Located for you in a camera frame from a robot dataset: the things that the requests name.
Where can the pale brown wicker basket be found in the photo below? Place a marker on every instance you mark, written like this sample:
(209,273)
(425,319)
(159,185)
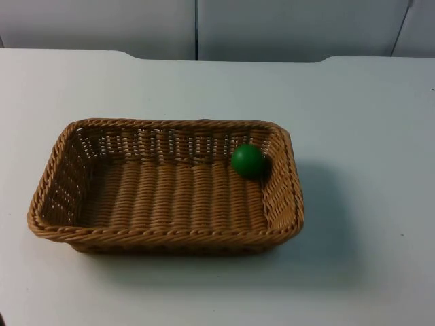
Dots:
(163,203)

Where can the green ball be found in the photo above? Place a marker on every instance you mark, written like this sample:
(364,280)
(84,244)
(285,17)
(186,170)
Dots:
(248,161)

